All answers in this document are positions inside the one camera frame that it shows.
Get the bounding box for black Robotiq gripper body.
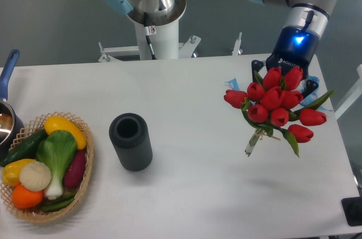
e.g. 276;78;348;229
266;27;319;76

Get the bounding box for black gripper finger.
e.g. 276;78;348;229
301;76;319;100
251;60;266;84

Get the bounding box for red tulip bouquet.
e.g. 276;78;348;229
223;67;327;156

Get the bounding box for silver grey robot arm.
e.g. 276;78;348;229
103;0;337;97

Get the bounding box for blue ribbon bundle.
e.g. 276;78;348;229
300;87;334;111

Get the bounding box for light blue ribbon strip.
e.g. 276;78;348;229
225;78;240;91

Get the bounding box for black device at edge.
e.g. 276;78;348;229
341;197;362;227

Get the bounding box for dark grey ribbed vase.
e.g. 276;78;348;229
109;113;153;171

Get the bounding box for purple sweet potato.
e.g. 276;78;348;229
63;150;86;188

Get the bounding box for yellow squash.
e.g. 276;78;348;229
44;115;88;150

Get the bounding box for green bok choy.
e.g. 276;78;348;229
36;131;77;200

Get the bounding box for woven wicker basket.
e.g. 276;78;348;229
1;112;94;223

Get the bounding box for green bean pods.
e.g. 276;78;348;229
40;192;76;213

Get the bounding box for dark green cucumber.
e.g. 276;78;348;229
1;129;48;167

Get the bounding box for cream white garlic bulb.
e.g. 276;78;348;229
19;161;51;192

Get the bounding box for yellow bell pepper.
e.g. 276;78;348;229
2;159;36;186

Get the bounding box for orange fruit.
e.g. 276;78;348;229
12;184;44;209

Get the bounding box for white frame bar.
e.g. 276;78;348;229
334;64;361;120

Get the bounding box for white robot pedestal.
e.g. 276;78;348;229
97;0;202;63

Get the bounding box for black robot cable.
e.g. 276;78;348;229
143;12;157;60

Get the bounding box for blue handled saucepan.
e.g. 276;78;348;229
1;49;24;160

